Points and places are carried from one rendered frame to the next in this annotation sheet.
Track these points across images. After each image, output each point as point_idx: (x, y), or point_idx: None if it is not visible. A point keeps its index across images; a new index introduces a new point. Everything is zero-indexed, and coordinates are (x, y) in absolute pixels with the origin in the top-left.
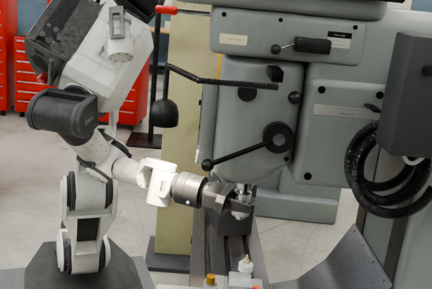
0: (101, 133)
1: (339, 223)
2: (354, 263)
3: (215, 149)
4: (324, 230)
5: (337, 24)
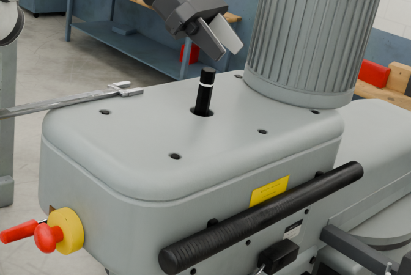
0: None
1: (17, 198)
2: None
3: None
4: (5, 216)
5: (293, 216)
